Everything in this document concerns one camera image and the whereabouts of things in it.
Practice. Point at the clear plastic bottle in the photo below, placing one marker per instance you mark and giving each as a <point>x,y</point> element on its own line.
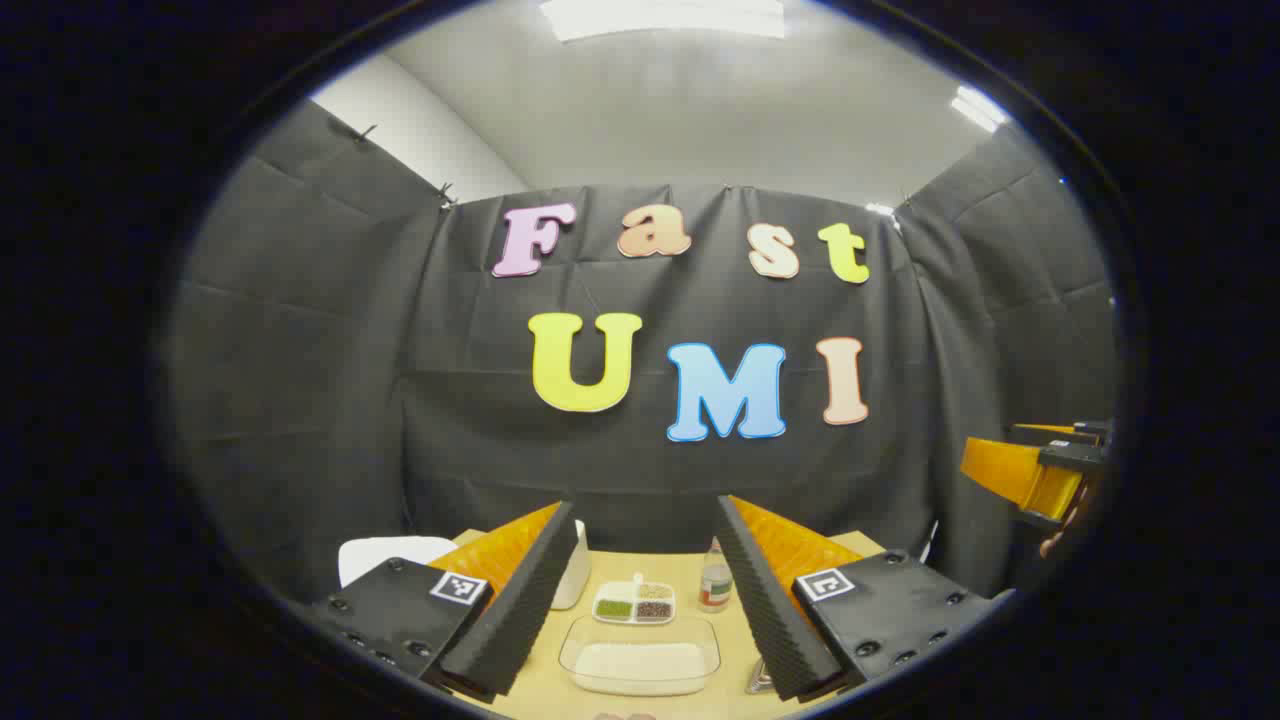
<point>716,585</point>

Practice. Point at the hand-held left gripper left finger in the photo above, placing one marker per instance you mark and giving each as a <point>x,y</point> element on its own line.
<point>520,620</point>

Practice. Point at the ceiling light panel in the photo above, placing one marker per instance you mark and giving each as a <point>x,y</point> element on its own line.
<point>978,107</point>

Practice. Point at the clear tray of white rice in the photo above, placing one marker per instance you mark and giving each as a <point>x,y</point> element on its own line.
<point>640,660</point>

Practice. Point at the white divided grain dish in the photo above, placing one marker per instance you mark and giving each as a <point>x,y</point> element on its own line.
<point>633,603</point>

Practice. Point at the metal chopstick holder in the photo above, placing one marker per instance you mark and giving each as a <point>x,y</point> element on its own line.
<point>760,685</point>

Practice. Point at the white rice cooker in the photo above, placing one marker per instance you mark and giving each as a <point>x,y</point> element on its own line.
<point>385,555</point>

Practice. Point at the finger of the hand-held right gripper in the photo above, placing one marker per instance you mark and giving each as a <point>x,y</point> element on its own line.
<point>1060,432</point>
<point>1015,470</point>

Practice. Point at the thin white strip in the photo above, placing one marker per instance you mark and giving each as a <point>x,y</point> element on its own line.
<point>931,540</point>

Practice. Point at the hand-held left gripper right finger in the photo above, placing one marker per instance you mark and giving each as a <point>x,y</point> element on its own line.
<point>765,610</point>

